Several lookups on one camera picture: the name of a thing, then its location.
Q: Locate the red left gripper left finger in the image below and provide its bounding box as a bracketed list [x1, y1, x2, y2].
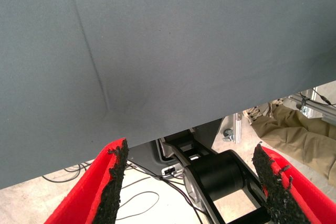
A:
[44, 137, 130, 224]

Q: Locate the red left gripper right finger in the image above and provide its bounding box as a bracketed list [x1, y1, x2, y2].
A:
[251, 144, 336, 224]

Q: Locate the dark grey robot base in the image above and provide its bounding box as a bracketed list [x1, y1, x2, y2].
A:
[128, 119, 224, 183]

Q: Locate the person in khaki trousers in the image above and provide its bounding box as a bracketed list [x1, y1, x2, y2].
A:
[243, 100, 336, 185]

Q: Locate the grey caster wheel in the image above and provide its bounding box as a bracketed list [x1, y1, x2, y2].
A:
[222, 128, 235, 143]

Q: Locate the dark grey table cloth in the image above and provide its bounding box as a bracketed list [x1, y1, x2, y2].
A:
[0, 0, 336, 190]

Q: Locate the black floor cable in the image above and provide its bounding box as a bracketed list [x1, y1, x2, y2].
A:
[115, 190, 161, 221]
[41, 160, 93, 183]

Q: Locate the aluminium profile frame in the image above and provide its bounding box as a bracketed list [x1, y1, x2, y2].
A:
[232, 87, 336, 145]

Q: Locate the black cable with inline plug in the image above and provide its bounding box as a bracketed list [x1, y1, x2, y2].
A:
[299, 87, 336, 109]

